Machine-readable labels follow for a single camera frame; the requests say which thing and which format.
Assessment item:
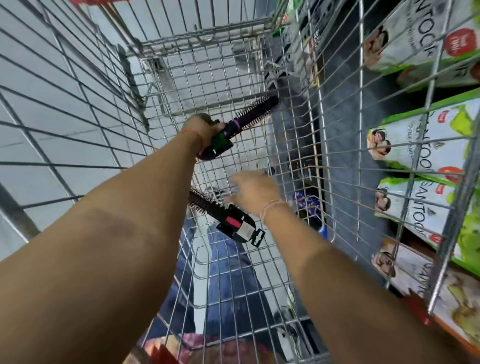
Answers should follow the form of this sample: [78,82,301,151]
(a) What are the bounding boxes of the person's right hand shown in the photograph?
[224,169,283,217]

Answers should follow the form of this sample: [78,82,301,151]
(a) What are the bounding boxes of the person's left hand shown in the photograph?
[181,113,226,157]

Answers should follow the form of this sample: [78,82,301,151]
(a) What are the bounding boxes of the round hairbrush with green label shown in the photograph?
[197,94,280,161]

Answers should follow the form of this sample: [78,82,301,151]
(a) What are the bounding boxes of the person's left forearm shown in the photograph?
[0,131,204,364]

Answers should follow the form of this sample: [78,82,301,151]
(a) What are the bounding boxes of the person's right forearm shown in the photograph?
[261,202,471,364]

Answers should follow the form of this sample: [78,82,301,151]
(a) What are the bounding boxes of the round hairbrush with pink label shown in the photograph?
[188,187,266,248]

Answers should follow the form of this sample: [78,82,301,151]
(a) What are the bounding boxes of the blue patterned packet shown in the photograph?
[292,189,335,241]

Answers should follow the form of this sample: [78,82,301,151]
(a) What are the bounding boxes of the person's blue jeans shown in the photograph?
[150,215,302,349]

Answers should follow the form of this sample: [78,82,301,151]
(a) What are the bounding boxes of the shelf price label strip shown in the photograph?
[298,20,325,89]

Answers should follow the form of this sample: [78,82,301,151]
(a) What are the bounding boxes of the person's red patterned top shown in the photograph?
[129,332,276,364]

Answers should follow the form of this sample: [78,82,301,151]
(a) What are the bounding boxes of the red thread bracelet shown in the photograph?
[181,129,204,151]

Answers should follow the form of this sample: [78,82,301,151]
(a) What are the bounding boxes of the pink thread bracelet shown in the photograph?
[259,200,290,223]

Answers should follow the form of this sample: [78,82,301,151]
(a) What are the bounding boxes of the silver wire shopping cart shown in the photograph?
[0,0,480,364]

